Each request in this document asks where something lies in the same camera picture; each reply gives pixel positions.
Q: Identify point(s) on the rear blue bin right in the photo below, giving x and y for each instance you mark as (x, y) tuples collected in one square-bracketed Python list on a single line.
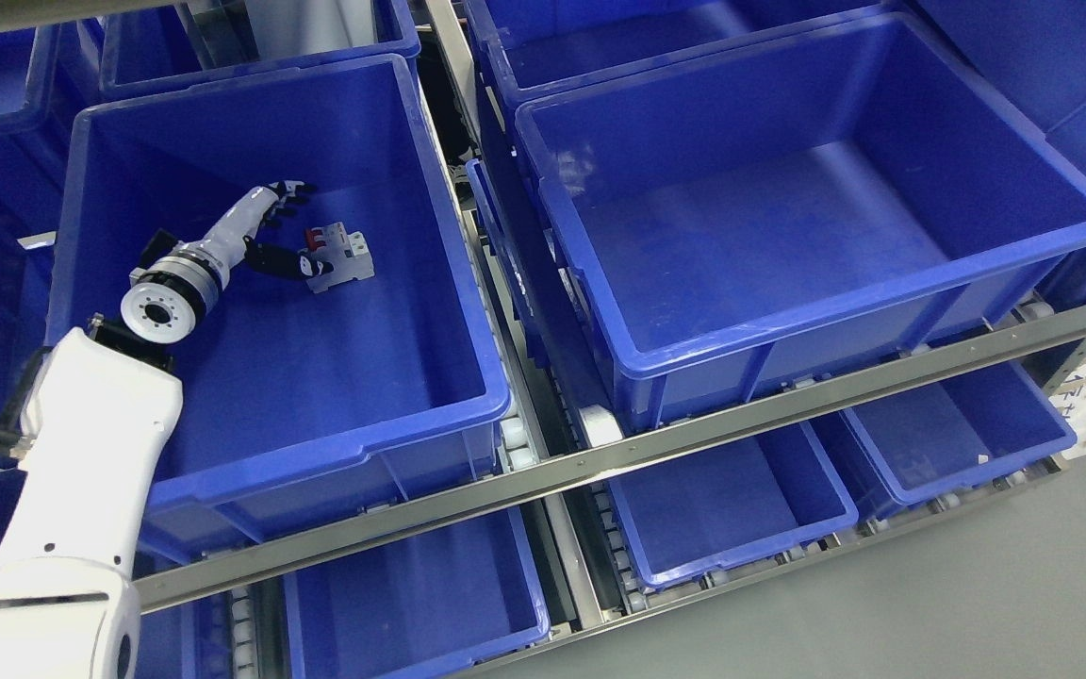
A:
[(529, 49)]

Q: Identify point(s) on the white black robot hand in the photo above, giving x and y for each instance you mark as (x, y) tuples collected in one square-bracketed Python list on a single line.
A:
[(234, 237)]

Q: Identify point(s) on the lower blue bin left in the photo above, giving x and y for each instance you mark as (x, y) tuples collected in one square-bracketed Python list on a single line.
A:
[(421, 607)]

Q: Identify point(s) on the lower blue bin right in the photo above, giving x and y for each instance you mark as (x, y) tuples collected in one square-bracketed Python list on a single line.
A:
[(902, 451)]

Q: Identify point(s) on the large blue bin left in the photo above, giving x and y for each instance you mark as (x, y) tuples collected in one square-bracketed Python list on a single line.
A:
[(300, 408)]

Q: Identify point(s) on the lower blue bin middle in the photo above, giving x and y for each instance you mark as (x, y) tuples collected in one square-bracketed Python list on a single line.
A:
[(726, 507)]

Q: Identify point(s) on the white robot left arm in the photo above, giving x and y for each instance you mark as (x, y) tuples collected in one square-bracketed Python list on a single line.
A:
[(101, 407)]

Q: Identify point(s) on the large blue bin right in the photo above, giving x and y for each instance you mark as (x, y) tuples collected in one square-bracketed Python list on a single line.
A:
[(807, 206)]

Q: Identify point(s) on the grey red circuit breaker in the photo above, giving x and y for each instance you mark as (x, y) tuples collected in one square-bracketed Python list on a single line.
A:
[(341, 256)]

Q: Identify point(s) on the rear blue bin left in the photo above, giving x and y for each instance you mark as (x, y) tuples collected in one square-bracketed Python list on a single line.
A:
[(185, 44)]

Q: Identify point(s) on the large blue bin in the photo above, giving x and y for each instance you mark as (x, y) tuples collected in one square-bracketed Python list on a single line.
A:
[(300, 408), (807, 206)]

